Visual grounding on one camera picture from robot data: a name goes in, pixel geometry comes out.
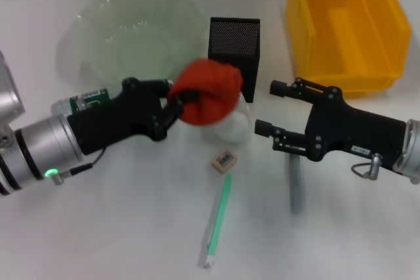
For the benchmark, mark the clear bottle with green label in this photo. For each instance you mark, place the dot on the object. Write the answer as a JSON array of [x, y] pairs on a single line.
[[95, 96]]

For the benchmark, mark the yellow plastic bin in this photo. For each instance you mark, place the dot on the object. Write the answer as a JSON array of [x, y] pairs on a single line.
[[344, 47]]

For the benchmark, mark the green and clear pen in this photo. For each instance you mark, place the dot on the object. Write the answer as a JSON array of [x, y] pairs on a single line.
[[220, 211]]

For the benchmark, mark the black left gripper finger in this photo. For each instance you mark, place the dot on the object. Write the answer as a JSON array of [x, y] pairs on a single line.
[[170, 116], [157, 85]]

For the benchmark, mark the white paper ball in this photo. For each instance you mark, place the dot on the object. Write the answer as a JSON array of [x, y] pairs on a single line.
[[234, 129]]

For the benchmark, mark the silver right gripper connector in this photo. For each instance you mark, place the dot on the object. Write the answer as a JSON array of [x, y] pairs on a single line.
[[374, 163]]

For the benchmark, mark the grey pen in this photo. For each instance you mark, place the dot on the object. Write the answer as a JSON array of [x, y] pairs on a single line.
[[296, 188]]

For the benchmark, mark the beige eraser with barcode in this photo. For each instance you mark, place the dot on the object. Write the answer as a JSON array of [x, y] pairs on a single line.
[[223, 161]]

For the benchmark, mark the silver and white left robot arm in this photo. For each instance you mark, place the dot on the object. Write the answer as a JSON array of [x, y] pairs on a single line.
[[36, 149]]

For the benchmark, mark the black mesh pen holder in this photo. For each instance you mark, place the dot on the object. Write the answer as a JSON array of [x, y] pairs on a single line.
[[233, 37]]

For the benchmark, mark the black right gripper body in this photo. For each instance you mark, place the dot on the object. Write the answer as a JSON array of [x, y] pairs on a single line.
[[354, 129]]

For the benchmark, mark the red-orange knitted orange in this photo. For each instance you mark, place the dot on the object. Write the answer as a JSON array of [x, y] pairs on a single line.
[[210, 90]]

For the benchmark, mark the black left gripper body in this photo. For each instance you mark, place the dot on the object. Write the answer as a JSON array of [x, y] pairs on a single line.
[[115, 122]]

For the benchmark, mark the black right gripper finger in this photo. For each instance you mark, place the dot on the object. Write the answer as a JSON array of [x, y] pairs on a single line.
[[264, 127], [279, 88]]

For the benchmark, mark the pale green glass fruit plate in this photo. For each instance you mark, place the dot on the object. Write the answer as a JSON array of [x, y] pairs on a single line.
[[138, 31]]

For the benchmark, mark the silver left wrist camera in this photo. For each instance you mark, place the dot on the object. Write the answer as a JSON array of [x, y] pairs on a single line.
[[8, 96]]

